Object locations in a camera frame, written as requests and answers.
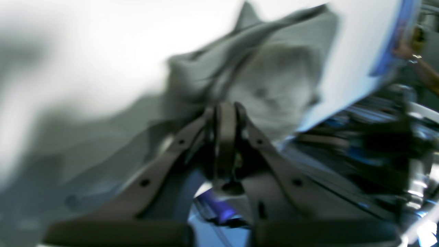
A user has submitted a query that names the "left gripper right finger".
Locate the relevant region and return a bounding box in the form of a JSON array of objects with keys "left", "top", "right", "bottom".
[{"left": 223, "top": 103, "right": 400, "bottom": 247}]

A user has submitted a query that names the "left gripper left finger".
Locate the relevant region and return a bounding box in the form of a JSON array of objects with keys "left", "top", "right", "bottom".
[{"left": 42, "top": 105, "right": 224, "bottom": 247}]

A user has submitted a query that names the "grey T-shirt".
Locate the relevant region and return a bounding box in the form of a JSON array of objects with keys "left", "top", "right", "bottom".
[{"left": 163, "top": 1, "right": 339, "bottom": 143}]

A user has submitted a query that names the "person forearm in background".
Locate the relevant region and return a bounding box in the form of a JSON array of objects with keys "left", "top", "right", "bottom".
[{"left": 412, "top": 54, "right": 439, "bottom": 97}]

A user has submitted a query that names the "person hand in background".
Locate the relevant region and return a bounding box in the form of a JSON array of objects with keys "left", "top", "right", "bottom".
[{"left": 393, "top": 27, "right": 426, "bottom": 64}]

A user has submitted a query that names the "blue cloth at edge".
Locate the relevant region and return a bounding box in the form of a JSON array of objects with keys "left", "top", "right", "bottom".
[{"left": 369, "top": 0, "right": 421, "bottom": 77}]

